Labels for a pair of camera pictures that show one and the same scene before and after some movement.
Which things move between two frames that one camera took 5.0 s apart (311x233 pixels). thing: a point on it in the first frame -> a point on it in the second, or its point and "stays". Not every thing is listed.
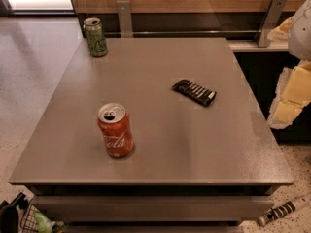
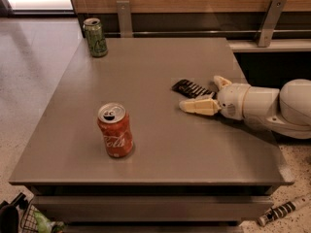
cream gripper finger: x=293 y=94 -> x=203 y=106
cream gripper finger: x=282 y=31 -> x=221 y=82
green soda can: x=95 y=36 stays
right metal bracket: x=273 y=15 stays
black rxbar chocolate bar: x=193 y=92 stays
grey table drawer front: x=156 y=208 stays
